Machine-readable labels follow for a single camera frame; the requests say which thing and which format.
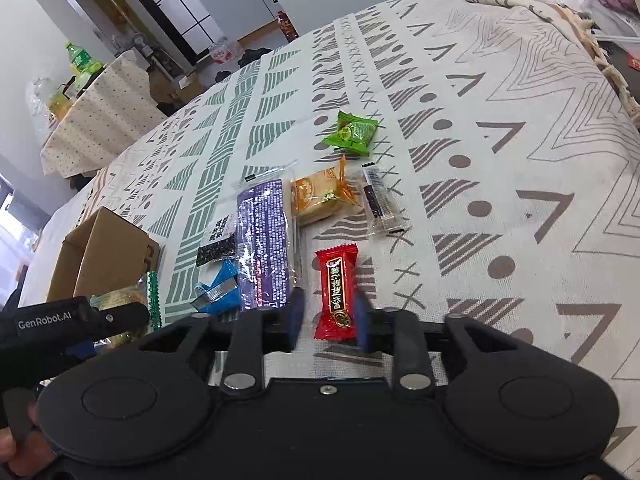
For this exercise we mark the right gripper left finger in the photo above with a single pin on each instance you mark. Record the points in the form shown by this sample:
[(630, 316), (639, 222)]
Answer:
[(255, 334)]

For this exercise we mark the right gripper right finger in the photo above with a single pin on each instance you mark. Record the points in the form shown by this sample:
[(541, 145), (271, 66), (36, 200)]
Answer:
[(398, 334)]

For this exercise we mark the red candy packet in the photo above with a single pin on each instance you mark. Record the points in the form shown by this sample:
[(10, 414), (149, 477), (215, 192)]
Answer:
[(338, 287)]

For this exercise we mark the purple wafer package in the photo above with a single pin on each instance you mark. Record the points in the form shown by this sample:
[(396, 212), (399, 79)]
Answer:
[(266, 240)]

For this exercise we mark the round biscuit teal packet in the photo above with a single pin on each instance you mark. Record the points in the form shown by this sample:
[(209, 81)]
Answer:
[(130, 313)]

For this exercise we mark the orange pastry packet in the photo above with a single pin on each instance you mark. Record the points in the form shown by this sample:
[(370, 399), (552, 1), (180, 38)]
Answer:
[(323, 194)]

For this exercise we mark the bright green candy packet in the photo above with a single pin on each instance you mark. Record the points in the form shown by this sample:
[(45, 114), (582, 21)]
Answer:
[(352, 134)]

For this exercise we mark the left hand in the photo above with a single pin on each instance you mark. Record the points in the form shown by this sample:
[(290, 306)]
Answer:
[(22, 460)]

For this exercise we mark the blue snack packet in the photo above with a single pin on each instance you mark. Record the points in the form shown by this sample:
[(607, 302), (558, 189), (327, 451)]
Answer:
[(223, 295)]

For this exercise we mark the black white snack packet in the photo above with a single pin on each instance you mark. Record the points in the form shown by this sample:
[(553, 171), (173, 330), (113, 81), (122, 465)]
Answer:
[(218, 241)]

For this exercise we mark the cardboard box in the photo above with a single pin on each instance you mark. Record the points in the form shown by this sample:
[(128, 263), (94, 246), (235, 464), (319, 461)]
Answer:
[(104, 253)]

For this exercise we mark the clear dark bar packet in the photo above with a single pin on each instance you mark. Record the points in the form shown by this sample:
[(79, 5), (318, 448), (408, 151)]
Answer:
[(383, 213)]

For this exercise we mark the patterned bed blanket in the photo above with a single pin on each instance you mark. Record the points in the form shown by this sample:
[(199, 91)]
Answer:
[(501, 141)]

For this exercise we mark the yellow drink jar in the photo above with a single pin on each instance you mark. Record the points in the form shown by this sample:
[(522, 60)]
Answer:
[(59, 105)]

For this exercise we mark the dotted cream tablecloth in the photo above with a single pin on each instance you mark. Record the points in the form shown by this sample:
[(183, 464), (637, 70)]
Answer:
[(114, 112)]

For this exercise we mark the pink water bottle pack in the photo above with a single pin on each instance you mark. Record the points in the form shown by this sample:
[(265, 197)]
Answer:
[(225, 51)]

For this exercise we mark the green soda bottle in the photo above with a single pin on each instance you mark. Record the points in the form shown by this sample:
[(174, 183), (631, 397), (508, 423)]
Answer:
[(84, 66)]

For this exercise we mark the red oil bottle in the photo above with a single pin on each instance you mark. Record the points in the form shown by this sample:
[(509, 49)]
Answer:
[(286, 26)]

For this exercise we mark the white cabinet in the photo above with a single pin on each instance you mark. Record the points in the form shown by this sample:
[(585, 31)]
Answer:
[(236, 19)]

